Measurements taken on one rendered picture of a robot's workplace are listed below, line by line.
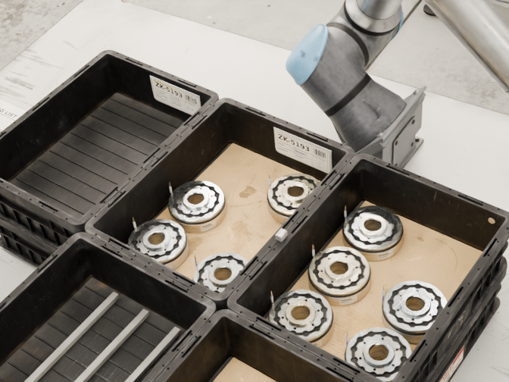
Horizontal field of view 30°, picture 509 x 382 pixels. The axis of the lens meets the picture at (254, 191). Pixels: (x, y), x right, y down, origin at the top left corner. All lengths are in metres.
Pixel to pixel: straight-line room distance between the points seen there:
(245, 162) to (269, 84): 0.41
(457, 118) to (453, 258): 0.52
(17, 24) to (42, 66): 1.47
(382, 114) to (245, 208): 0.33
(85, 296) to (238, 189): 0.35
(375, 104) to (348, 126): 0.07
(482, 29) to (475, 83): 1.74
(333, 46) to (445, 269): 0.51
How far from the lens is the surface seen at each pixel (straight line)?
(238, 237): 1.68
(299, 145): 1.73
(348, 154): 1.67
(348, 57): 1.87
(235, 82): 2.20
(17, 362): 1.60
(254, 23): 3.59
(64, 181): 1.85
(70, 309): 1.64
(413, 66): 3.36
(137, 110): 1.97
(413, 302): 1.55
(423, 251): 1.65
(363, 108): 1.86
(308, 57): 1.85
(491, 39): 1.56
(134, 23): 2.44
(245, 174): 1.79
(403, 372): 1.38
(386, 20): 1.90
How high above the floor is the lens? 2.08
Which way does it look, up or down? 45 degrees down
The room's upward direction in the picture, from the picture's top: 7 degrees counter-clockwise
